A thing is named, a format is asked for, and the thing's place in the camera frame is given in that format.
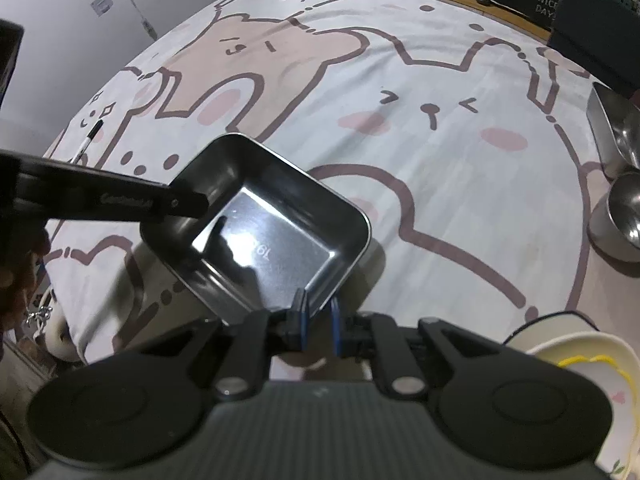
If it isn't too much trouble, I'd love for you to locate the cream bowl with handles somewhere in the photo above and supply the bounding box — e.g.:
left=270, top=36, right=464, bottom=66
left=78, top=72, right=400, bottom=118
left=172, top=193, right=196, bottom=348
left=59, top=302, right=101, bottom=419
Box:
left=527, top=330, right=640, bottom=391

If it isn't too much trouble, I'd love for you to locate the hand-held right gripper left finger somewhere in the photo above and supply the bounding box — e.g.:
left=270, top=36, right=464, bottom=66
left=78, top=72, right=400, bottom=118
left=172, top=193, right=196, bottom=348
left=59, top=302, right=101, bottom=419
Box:
left=135, top=288, right=307, bottom=403

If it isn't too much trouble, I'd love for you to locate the floral bowl yellow rim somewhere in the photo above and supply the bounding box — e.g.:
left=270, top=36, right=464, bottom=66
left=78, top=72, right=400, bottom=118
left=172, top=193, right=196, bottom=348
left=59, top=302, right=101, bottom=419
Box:
left=557, top=354, right=640, bottom=476

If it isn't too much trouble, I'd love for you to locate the round steel bowl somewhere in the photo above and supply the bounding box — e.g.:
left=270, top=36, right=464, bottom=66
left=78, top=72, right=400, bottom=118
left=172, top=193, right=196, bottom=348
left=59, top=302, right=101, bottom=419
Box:
left=587, top=172, right=640, bottom=263

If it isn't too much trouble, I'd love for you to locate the small rectangular steel container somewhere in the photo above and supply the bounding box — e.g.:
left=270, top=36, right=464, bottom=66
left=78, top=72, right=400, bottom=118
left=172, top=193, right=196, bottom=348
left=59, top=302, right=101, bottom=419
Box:
left=586, top=81, right=640, bottom=181

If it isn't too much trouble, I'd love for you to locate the white square plate black rim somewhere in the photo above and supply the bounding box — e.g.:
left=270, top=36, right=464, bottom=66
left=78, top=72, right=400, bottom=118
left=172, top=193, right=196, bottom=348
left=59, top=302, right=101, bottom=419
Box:
left=504, top=311, right=601, bottom=348

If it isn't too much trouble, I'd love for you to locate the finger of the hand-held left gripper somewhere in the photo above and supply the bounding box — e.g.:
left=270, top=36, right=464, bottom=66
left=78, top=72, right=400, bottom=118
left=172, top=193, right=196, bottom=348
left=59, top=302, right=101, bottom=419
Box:
left=20, top=159, right=208, bottom=223

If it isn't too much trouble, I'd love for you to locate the wooden platform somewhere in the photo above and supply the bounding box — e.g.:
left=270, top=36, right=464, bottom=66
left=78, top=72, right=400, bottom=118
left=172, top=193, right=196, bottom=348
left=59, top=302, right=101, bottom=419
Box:
left=412, top=0, right=553, bottom=43

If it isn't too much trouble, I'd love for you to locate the large rectangular steel container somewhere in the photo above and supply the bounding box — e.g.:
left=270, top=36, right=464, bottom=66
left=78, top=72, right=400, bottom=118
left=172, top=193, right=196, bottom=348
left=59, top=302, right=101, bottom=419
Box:
left=140, top=132, right=373, bottom=328

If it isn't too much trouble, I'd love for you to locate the cartoon bear printed sheet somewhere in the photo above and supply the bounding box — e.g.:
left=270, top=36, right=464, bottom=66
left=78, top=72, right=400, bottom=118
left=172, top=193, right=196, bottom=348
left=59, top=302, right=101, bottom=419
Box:
left=42, top=0, right=640, bottom=366

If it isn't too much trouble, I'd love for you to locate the black and white pen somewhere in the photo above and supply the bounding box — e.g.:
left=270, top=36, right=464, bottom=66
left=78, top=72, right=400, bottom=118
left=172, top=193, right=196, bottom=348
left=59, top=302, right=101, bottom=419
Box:
left=75, top=120, right=105, bottom=163

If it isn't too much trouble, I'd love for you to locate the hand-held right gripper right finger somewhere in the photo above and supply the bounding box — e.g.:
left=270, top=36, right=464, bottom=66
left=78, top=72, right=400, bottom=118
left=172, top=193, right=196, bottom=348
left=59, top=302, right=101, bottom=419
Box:
left=331, top=297, right=506, bottom=402

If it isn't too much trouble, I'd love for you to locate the person's left hand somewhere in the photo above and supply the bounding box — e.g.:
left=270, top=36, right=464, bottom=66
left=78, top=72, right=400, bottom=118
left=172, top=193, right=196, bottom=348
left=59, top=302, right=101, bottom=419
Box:
left=0, top=227, right=52, bottom=333

